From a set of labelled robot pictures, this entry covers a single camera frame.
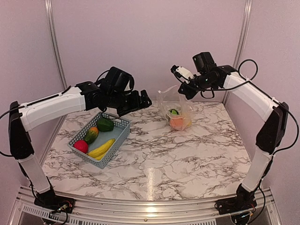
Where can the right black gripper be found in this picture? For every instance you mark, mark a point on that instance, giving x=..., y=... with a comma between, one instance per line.
x=189, y=93

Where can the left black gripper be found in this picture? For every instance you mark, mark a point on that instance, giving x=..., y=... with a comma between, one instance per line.
x=136, y=104

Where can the clear zip top bag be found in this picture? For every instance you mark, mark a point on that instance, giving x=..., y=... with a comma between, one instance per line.
x=175, y=108

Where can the green watermelon ball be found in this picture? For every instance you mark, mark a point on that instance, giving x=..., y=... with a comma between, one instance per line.
x=173, y=113

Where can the orange toy fruit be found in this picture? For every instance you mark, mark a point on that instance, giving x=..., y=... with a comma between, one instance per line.
x=177, y=123

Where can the grey perforated plastic basket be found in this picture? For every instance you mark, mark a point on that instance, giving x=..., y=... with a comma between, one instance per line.
x=119, y=133

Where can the yellow banana bunch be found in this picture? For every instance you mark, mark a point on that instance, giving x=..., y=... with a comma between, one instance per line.
x=99, y=152

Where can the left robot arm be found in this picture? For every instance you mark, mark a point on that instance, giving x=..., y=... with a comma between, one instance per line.
x=115, y=90

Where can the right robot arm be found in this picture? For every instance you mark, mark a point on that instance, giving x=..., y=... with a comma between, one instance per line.
x=270, y=115

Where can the green bell pepper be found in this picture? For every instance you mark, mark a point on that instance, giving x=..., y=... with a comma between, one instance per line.
x=105, y=125

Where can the green orange mango toy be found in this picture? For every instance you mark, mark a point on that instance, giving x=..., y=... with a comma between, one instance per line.
x=91, y=135

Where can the red apple toy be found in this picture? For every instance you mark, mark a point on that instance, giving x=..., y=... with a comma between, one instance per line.
x=81, y=145

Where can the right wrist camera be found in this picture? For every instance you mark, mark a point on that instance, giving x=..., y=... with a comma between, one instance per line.
x=181, y=72

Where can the right aluminium frame post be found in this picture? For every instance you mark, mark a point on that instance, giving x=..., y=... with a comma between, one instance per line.
x=243, y=32

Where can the aluminium frame post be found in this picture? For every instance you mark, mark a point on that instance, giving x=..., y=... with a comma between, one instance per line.
x=243, y=32
x=54, y=41

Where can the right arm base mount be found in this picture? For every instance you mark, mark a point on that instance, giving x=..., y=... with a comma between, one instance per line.
x=243, y=200

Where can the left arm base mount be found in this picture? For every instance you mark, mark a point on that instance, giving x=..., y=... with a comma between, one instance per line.
x=56, y=203

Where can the left aluminium frame post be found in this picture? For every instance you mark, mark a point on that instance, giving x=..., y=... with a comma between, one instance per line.
x=54, y=41

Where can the front aluminium frame rail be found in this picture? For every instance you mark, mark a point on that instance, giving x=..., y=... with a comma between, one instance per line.
x=101, y=211

